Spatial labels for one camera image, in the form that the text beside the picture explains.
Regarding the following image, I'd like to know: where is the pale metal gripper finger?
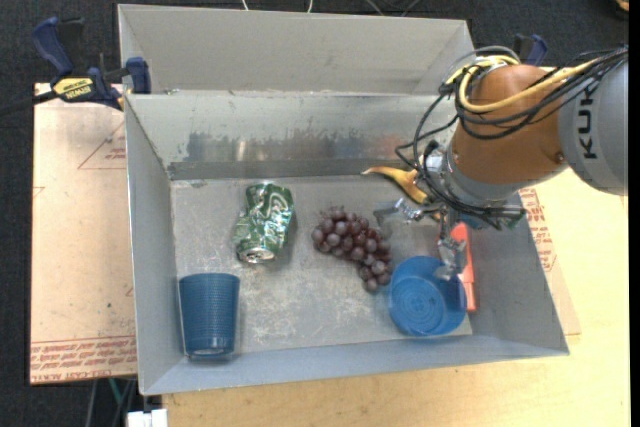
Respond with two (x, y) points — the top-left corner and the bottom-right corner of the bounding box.
(373, 197), (428, 226)
(433, 236), (468, 282)

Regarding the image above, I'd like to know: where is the orange flat block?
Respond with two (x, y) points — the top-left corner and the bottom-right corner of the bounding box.
(448, 221), (479, 314)

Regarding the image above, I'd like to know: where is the yellow banana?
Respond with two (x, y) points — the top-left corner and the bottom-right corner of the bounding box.
(360, 165), (430, 206)

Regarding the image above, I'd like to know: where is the blue bowl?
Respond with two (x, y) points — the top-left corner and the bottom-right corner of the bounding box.
(388, 255), (469, 338)

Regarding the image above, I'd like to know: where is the purple grape bunch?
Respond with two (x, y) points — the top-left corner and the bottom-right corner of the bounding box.
(310, 206), (394, 294)

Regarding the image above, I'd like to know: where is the grey metal bin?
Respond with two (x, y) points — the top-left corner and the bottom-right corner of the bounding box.
(117, 3), (571, 397)

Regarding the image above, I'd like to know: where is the crushed green drink can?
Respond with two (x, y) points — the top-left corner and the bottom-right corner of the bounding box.
(231, 181), (297, 266)

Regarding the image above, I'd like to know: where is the blue ribbed cup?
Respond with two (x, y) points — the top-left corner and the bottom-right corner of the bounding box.
(177, 272), (242, 360)

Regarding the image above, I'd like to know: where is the brown cardboard board, red print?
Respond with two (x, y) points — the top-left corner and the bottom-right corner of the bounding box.
(28, 81), (583, 387)

